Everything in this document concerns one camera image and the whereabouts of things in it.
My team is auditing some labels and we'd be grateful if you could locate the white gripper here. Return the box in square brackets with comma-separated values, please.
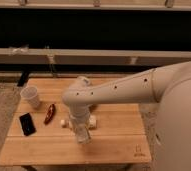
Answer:
[69, 115, 89, 139]

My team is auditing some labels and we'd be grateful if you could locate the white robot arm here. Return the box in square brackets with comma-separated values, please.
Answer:
[62, 61, 191, 171]

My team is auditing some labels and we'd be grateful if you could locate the white lotion bottle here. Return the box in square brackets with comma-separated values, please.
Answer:
[60, 115, 97, 130]

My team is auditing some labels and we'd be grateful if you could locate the red brown chili toy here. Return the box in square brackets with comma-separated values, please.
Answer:
[44, 104, 56, 125]

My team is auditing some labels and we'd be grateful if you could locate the wooden table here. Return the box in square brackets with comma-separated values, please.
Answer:
[0, 78, 151, 166]

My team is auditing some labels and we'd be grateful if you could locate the black smartphone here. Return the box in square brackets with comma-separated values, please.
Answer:
[19, 113, 36, 136]

